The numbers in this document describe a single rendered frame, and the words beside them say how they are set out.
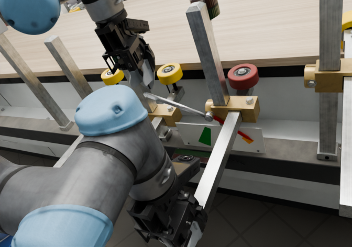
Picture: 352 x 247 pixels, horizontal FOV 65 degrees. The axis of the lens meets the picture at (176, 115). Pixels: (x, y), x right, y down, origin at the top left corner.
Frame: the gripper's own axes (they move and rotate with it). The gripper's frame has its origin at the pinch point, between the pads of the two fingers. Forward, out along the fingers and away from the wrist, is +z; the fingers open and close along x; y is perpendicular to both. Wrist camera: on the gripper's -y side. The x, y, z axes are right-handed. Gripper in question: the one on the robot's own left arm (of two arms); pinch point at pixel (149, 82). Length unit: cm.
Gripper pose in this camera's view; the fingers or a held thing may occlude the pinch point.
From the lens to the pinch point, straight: 73.2
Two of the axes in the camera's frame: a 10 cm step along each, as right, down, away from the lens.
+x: 9.2, -1.0, -3.8
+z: 3.4, 7.2, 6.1
